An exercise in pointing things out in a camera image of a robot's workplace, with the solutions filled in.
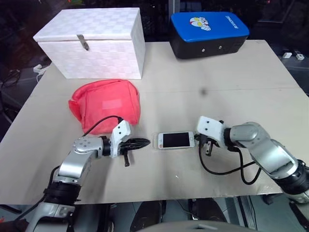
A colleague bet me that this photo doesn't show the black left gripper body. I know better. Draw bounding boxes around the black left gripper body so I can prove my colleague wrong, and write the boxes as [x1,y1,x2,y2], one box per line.
[120,139,133,157]

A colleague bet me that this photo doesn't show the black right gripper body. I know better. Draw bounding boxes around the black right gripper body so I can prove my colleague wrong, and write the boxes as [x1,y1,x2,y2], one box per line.
[194,133,219,148]

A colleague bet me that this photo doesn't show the white smartphone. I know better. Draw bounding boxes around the white smartphone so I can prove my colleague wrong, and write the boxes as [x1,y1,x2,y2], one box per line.
[158,131,195,148]
[153,131,197,151]

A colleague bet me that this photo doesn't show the red fabric pouch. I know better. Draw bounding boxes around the red fabric pouch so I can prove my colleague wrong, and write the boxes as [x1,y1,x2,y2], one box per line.
[68,79,141,135]

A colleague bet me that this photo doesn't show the white woven storage box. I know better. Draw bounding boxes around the white woven storage box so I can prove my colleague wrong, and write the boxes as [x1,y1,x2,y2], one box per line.
[33,7,146,80]

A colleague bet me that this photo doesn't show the metal box latch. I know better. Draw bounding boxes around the metal box latch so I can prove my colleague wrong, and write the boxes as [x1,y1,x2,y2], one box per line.
[76,34,90,51]

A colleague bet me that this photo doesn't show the blue and black pad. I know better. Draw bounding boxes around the blue and black pad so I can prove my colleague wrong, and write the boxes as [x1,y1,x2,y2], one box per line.
[168,11,250,59]

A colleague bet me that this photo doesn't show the white power strip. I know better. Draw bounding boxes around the white power strip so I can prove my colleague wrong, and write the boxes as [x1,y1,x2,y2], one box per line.
[32,63,49,73]

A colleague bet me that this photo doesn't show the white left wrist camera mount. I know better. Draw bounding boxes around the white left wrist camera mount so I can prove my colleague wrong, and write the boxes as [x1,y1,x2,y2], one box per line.
[110,120,132,159]

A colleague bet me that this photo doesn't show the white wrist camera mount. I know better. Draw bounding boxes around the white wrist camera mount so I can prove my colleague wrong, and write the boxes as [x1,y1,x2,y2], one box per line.
[110,120,132,159]
[195,116,225,148]

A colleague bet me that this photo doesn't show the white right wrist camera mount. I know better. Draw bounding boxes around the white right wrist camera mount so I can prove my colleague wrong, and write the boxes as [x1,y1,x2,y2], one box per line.
[195,116,225,148]

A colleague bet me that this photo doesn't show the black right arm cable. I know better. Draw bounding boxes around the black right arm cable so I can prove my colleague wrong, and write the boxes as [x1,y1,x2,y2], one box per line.
[198,142,263,186]

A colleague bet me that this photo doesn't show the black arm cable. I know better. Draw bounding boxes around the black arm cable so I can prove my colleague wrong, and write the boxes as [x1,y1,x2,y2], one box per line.
[81,115,124,137]
[198,142,263,186]

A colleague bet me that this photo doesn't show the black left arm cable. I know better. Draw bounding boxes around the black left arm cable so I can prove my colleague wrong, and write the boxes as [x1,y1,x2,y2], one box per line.
[81,115,124,137]

